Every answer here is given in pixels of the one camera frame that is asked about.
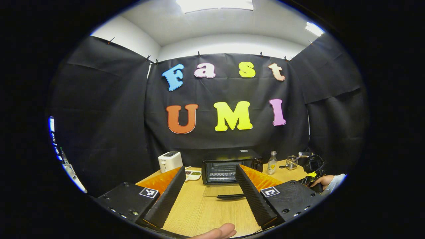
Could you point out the clear glass bottle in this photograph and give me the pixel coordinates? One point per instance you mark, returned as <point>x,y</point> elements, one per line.
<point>272,164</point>

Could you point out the large ceiling light panel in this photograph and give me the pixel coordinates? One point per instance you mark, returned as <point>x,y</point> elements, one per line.
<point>215,5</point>

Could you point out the black electric oven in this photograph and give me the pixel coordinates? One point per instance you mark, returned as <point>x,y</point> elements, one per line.
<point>220,171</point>

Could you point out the black backdrop cloth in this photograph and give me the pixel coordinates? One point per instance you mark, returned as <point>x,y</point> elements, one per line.
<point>106,116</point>

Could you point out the white toaster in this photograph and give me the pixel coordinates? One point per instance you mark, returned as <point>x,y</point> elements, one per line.
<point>170,161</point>

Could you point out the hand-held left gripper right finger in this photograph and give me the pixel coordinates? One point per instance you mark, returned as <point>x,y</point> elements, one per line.
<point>252,196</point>

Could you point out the small ceiling light panel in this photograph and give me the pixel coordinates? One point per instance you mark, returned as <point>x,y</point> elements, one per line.
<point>314,29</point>

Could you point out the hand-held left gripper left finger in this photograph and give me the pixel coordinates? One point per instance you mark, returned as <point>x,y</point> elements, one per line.
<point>169,196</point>

